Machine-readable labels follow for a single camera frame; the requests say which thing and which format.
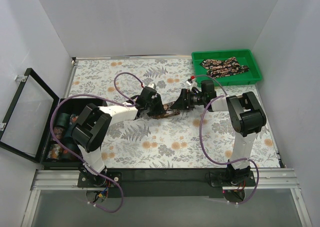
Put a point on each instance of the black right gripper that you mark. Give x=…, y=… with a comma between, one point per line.
x=186, y=100

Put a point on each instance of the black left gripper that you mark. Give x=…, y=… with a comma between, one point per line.
x=152, y=103

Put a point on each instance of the cat print brown tie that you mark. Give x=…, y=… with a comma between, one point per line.
x=169, y=112

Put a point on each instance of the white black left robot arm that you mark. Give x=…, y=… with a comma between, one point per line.
x=92, y=124

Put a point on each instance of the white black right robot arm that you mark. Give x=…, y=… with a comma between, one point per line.
x=247, y=119

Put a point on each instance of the floral tie in tray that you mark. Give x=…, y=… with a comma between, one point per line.
x=223, y=68

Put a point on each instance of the green plastic tray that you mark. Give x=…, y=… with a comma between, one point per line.
x=244, y=57

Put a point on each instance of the orange floral rolled tie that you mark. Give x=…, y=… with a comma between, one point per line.
x=73, y=119

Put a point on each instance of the pink floral rolled tie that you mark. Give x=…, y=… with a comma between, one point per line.
x=59, y=132

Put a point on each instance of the orange dot rolled tie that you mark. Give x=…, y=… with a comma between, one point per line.
x=66, y=156

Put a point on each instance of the hexagon pattern rolled tie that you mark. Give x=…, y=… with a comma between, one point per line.
x=55, y=152

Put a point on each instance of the black display box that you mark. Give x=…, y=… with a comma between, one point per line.
x=25, y=128

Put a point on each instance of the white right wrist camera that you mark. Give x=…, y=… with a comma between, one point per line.
x=192, y=82

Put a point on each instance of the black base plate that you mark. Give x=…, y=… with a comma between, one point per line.
x=164, y=182

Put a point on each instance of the aluminium frame rail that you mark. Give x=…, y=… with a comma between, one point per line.
x=52, y=180

